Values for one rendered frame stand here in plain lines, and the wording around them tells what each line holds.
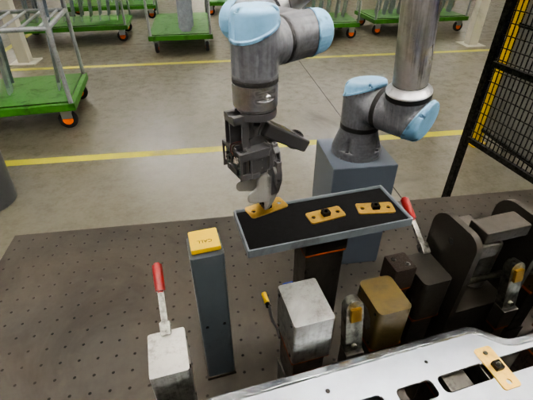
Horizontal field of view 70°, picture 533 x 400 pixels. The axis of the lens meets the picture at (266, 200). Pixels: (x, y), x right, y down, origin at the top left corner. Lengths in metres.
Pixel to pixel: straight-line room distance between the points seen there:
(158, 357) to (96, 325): 0.58
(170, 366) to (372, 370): 0.37
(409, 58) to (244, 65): 0.50
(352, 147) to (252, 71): 0.63
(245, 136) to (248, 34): 0.16
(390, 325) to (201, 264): 0.39
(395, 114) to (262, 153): 0.49
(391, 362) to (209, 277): 0.39
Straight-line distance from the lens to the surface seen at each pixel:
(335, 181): 1.16
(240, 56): 0.60
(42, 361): 1.30
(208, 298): 0.87
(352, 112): 1.14
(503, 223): 0.91
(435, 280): 0.88
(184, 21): 6.80
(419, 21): 0.97
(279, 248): 0.76
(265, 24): 0.59
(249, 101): 0.61
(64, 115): 4.37
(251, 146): 0.66
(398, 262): 0.87
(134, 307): 1.32
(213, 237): 0.79
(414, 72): 1.01
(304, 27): 0.65
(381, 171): 1.20
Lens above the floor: 1.68
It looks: 36 degrees down
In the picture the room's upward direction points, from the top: straight up
